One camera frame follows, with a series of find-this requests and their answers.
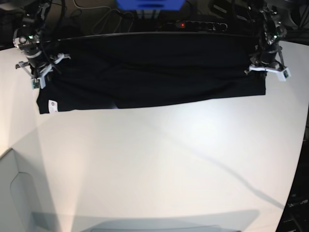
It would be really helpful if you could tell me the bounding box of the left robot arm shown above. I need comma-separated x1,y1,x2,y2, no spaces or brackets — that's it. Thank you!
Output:
244,0,287,74

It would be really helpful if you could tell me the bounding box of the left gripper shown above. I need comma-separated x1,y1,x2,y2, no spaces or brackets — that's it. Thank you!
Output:
244,45,286,74

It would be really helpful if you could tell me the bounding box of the black T-shirt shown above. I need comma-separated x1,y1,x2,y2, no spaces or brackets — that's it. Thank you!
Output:
37,33,266,114

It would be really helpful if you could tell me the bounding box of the black power strip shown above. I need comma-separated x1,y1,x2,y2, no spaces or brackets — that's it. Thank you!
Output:
160,21,228,33

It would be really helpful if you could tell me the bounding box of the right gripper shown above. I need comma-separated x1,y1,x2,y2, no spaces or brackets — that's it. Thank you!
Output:
15,51,70,81

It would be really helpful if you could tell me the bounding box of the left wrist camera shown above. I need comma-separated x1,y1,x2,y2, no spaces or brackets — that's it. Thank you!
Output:
277,67,292,82

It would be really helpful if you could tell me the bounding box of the blue plastic bin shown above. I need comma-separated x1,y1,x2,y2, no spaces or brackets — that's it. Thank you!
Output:
116,0,185,11

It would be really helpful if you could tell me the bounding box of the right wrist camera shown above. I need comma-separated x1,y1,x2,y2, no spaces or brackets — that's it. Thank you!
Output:
31,77,46,89

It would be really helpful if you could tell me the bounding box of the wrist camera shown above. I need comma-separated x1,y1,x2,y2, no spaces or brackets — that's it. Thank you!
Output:
31,77,46,89
277,67,292,82

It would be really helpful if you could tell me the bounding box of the white shirt label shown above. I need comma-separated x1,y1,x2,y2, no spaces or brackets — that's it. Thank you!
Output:
48,100,58,114

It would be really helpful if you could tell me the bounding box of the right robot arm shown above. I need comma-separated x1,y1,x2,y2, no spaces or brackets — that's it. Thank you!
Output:
13,0,70,89

